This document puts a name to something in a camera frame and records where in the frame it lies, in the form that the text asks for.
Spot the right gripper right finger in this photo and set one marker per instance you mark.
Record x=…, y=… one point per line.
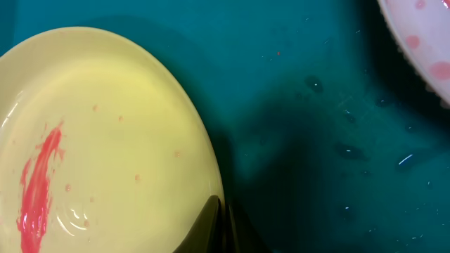
x=241, y=236

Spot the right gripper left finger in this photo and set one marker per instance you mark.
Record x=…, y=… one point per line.
x=205, y=235

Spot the yellow-green plate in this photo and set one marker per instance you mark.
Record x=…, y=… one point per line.
x=101, y=148

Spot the teal plastic tray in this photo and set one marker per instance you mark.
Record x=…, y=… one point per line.
x=323, y=132

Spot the white plate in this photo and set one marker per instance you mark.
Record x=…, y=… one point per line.
x=421, y=30

